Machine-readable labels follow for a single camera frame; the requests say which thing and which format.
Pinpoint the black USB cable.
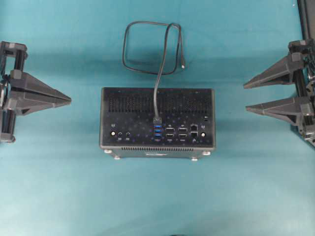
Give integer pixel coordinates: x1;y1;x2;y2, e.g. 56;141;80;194
122;21;187;125

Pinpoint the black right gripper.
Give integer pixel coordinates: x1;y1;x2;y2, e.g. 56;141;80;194
244;38;315;146

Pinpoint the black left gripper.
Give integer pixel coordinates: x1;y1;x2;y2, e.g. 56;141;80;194
0;41;71;143

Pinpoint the black mini PC box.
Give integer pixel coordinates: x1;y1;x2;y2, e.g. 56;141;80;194
99;87;216;160

